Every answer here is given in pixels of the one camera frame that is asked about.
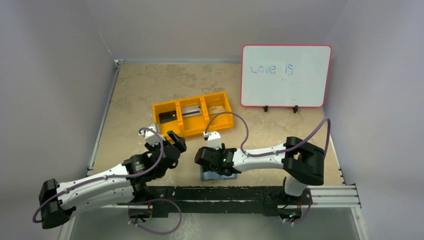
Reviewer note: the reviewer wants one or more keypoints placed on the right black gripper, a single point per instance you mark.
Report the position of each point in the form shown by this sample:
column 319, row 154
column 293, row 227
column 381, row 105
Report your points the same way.
column 205, row 159

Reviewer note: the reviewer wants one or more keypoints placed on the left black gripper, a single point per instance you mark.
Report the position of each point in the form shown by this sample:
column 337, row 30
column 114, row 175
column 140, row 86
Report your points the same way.
column 179, row 141

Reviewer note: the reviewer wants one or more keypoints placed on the blue card holder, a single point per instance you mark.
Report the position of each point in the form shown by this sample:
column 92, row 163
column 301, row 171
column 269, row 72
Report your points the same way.
column 213, row 176

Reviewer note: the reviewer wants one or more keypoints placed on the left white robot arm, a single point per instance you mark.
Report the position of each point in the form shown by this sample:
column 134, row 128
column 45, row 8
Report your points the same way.
column 59, row 201

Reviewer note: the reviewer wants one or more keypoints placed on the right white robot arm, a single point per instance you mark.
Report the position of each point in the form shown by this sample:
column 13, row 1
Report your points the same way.
column 303, row 161

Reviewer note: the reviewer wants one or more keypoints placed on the black card in bin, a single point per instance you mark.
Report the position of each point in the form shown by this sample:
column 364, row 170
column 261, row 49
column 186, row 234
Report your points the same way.
column 168, row 116

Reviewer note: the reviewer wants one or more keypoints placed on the silver card in bin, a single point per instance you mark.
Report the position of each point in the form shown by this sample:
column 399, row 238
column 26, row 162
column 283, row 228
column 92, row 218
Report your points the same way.
column 191, row 111

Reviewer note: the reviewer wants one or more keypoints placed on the left yellow bin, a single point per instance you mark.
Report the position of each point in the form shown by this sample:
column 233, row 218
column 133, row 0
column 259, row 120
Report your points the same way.
column 175, row 126

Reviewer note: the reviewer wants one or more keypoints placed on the yellow bin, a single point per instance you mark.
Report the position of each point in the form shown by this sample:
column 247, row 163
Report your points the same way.
column 218, row 122
column 193, row 126
column 175, row 126

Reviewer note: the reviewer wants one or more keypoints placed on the middle yellow bin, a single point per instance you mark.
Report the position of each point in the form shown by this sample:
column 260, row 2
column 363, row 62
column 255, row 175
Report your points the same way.
column 193, row 126

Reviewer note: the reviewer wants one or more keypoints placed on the right yellow bin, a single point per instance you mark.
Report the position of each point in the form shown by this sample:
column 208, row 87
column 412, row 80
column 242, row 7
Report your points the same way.
column 218, row 122

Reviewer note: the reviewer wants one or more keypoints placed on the right whiteboard stand foot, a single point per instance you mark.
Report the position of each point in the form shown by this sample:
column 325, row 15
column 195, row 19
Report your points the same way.
column 295, row 109

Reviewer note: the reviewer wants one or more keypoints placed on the pink framed whiteboard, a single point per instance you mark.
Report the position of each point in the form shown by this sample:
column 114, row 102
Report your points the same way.
column 284, row 75

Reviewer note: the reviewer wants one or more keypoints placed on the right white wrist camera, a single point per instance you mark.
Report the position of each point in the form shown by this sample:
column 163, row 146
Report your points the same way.
column 213, row 139

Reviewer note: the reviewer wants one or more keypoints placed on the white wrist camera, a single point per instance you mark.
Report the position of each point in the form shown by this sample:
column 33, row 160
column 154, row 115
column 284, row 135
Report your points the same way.
column 213, row 139
column 151, row 134

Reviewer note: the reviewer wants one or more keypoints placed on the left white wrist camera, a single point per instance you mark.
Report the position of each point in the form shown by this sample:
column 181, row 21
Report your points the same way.
column 151, row 134

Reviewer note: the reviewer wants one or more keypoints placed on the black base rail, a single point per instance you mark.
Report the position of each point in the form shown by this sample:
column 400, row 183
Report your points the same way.
column 269, row 201

